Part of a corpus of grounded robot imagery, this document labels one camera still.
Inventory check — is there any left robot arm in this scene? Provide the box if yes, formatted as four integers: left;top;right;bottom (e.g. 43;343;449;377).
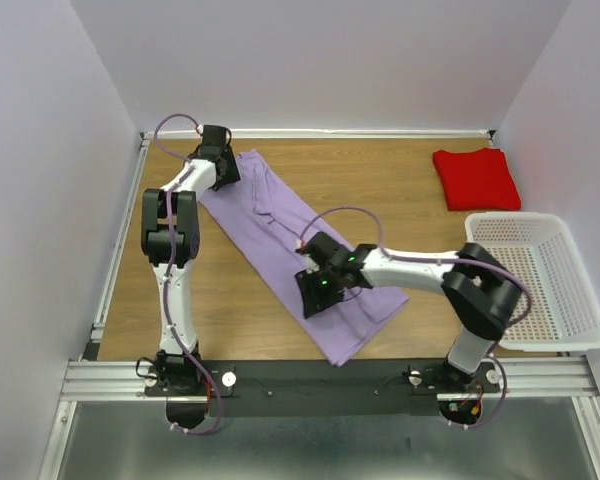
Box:
141;144;240;395

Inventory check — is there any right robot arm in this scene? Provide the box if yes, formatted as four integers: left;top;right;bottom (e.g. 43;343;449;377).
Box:
295;233;533;392

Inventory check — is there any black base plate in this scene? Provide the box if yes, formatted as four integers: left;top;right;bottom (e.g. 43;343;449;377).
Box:
136;354;501;424

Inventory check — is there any purple t-shirt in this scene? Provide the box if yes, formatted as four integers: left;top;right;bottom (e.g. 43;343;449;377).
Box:
199;148;410;368

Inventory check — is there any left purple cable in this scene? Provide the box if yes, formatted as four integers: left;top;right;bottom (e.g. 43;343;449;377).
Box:
153;113;227;436

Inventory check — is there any aluminium frame rail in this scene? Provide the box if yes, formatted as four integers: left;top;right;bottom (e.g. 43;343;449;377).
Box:
60;361;145;402

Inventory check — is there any purple cable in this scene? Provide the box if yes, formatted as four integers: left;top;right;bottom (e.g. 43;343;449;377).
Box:
295;205;534;431
153;113;227;436

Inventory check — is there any folded red t-shirt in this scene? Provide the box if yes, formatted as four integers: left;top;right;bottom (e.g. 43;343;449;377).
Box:
432;148;522;211

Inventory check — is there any white plastic basket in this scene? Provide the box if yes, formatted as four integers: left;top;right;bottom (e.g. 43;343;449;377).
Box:
465;212;600;352

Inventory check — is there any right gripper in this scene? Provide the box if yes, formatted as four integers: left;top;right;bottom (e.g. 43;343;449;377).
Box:
295;265;346;318

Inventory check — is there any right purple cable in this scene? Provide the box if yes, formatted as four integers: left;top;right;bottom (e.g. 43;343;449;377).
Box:
295;205;534;431

